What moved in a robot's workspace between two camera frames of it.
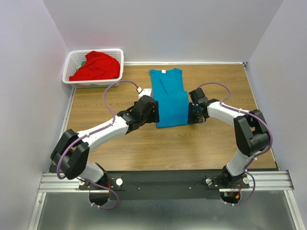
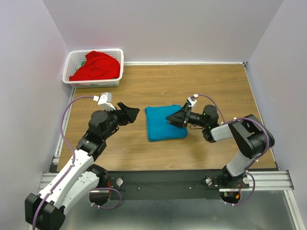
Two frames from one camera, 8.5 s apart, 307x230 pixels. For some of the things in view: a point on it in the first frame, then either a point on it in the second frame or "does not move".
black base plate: x=158 y=185 does not move
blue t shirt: x=167 y=89 -> x=158 y=129
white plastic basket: x=73 y=59 does not move
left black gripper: x=155 y=116 -> x=126 y=114
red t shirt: x=98 y=65 does not move
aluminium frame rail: x=278 y=180 does not move
